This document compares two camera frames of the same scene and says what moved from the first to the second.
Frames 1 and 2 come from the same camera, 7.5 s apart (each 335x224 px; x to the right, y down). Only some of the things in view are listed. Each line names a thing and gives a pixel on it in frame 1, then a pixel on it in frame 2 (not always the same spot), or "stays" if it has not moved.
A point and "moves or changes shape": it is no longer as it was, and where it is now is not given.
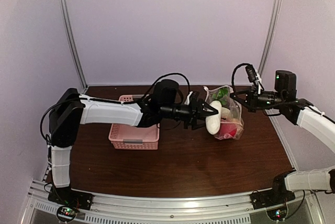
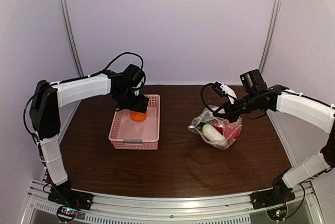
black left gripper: (197, 112) to (140, 106)
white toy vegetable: (213, 122) to (214, 136)
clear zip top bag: (231, 125) moves or changes shape
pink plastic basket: (129, 137) stays
